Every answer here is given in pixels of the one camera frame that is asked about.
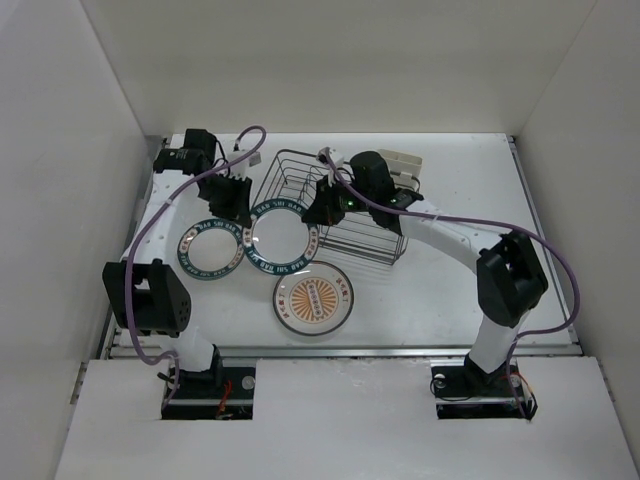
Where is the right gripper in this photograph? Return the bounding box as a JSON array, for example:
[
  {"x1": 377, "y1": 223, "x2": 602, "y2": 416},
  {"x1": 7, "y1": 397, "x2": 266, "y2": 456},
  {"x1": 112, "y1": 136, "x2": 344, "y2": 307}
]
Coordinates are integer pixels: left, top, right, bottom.
[{"x1": 300, "y1": 173, "x2": 374, "y2": 226}]

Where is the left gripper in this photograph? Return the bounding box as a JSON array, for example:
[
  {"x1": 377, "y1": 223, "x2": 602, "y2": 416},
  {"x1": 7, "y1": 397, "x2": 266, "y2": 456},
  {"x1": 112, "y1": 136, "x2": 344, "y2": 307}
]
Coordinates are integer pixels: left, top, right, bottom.
[{"x1": 199, "y1": 172, "x2": 252, "y2": 229}]

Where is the green rim lettered plate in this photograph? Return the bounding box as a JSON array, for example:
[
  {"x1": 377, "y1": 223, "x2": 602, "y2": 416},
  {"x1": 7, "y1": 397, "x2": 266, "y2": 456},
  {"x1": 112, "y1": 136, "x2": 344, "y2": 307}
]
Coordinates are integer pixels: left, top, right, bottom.
[
  {"x1": 177, "y1": 218, "x2": 244, "y2": 281},
  {"x1": 242, "y1": 198, "x2": 319, "y2": 276}
]

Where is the wire dish rack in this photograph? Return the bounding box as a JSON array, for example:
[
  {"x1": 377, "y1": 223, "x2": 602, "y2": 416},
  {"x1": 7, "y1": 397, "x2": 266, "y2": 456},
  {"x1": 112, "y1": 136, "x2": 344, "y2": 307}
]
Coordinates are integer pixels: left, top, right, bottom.
[{"x1": 253, "y1": 149, "x2": 408, "y2": 265}]

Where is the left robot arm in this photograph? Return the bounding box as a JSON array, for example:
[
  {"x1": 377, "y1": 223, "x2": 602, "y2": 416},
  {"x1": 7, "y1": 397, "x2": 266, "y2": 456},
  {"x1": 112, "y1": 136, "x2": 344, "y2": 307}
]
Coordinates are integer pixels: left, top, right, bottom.
[{"x1": 102, "y1": 125, "x2": 267, "y2": 397}]

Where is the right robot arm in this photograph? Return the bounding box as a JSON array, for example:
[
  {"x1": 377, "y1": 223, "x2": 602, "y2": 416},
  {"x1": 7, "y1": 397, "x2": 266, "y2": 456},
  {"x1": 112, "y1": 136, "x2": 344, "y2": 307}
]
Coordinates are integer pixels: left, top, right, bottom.
[{"x1": 303, "y1": 147, "x2": 548, "y2": 394}]

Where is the white cutlery holder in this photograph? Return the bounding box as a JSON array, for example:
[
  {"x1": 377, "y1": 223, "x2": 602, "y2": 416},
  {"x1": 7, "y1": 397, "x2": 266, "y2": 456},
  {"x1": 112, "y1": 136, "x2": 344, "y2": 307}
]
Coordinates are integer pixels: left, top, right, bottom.
[{"x1": 377, "y1": 149, "x2": 423, "y2": 191}]

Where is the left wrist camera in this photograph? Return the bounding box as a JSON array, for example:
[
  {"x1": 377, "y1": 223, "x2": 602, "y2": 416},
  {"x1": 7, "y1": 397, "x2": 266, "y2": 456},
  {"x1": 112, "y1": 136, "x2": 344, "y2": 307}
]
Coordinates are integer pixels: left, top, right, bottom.
[{"x1": 227, "y1": 150, "x2": 262, "y2": 180}]

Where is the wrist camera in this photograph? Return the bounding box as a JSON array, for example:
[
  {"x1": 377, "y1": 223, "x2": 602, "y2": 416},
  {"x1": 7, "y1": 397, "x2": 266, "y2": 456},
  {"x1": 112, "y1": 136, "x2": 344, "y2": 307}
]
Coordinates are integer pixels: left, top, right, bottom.
[
  {"x1": 316, "y1": 147, "x2": 345, "y2": 171},
  {"x1": 227, "y1": 150, "x2": 262, "y2": 180}
]

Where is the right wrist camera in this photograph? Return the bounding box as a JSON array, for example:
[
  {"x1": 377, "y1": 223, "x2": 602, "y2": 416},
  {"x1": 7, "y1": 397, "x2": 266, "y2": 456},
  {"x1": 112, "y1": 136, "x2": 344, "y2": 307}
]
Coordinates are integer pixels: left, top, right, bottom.
[{"x1": 316, "y1": 147, "x2": 345, "y2": 171}]

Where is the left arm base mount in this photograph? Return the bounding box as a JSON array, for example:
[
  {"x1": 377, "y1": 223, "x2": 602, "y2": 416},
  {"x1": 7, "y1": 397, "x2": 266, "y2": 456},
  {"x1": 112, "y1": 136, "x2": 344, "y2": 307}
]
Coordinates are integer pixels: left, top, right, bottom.
[{"x1": 160, "y1": 363, "x2": 256, "y2": 421}]

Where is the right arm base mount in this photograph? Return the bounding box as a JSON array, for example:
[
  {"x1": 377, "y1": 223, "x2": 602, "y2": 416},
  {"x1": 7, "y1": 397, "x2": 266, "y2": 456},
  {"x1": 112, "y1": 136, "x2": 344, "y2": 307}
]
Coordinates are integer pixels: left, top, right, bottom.
[{"x1": 429, "y1": 363, "x2": 538, "y2": 421}]

